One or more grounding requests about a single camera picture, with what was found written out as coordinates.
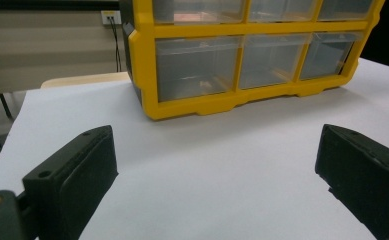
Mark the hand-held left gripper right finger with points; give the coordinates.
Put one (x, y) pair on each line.
(365, 176)

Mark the small beige part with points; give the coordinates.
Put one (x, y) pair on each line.
(204, 84)

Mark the white wall socket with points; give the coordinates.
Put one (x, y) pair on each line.
(106, 13)

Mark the yellow drawer cabinet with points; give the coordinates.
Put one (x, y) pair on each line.
(145, 66)

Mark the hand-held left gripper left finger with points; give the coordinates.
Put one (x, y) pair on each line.
(72, 180)

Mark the set of clear plastic drawers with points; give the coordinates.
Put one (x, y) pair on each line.
(195, 66)

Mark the beige wooden table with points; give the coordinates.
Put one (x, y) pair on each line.
(82, 80)

